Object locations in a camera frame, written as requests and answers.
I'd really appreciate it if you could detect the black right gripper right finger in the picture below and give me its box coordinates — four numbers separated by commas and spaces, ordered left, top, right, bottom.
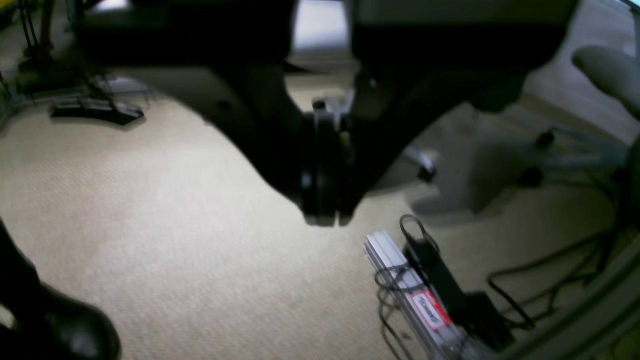
336, 0, 578, 226

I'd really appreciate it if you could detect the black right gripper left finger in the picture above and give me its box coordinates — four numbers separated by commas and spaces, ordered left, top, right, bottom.
75, 0, 326, 226

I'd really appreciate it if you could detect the black stand foot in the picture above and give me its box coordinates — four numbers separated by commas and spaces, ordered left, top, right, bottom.
49, 97, 145, 126

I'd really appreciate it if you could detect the office chair base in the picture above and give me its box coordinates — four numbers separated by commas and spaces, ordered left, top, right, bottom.
409, 128, 629, 217

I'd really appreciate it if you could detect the black power adapter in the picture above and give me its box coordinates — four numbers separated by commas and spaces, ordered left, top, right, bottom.
398, 214, 515, 353

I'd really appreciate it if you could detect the black shoe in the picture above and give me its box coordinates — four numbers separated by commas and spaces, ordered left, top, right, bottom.
0, 224, 122, 360

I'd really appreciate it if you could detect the aluminium frame rail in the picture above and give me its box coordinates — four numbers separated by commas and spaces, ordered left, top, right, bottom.
365, 231, 496, 360

